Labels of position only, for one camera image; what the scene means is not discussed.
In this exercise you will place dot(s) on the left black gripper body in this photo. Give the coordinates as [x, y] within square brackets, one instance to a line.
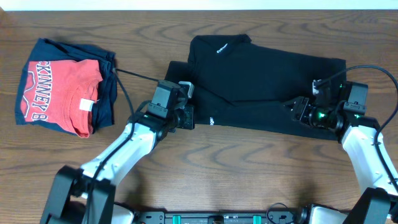
[183, 119]

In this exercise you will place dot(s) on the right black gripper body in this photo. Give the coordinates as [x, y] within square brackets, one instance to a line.
[317, 116]

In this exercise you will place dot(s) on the black t-shirt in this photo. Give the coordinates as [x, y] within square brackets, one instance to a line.
[240, 84]

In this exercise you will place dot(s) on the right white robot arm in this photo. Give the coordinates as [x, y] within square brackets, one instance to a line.
[362, 140]

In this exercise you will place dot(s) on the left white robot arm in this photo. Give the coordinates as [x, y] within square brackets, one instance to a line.
[86, 195]

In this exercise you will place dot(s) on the navy folded garment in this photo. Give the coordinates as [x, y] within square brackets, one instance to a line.
[50, 50]

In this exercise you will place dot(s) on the red folded t-shirt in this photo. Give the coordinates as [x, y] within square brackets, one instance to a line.
[62, 92]

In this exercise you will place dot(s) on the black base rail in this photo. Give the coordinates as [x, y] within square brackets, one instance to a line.
[214, 218]

